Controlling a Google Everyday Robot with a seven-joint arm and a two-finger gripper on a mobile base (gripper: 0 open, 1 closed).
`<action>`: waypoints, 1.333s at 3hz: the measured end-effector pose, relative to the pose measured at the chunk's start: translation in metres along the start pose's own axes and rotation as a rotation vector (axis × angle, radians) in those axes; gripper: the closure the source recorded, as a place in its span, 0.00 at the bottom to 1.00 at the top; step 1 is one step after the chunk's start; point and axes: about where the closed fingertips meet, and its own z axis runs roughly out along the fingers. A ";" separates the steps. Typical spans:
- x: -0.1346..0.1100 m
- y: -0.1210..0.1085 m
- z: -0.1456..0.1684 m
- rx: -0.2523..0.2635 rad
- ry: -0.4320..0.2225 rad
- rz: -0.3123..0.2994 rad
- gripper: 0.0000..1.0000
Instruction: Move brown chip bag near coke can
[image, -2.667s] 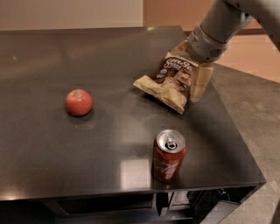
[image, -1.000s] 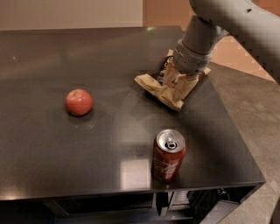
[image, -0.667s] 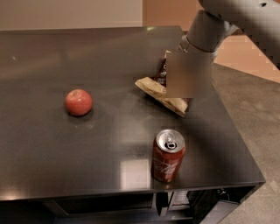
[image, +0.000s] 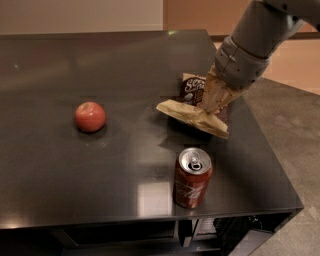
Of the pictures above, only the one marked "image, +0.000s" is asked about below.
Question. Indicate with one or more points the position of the brown chip bag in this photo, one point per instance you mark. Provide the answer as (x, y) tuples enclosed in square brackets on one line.
[(186, 108)]

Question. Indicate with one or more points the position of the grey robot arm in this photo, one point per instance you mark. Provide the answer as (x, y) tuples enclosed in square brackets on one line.
[(265, 24)]

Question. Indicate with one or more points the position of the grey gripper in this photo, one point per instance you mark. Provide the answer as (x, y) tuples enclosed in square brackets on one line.
[(237, 68)]

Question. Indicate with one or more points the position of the red coke can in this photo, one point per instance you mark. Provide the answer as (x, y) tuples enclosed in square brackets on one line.
[(193, 171)]

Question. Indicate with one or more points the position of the red apple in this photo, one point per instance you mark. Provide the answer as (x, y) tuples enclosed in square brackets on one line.
[(90, 117)]

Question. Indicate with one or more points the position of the black table frame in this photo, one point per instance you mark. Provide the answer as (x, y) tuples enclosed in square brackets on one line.
[(208, 236)]

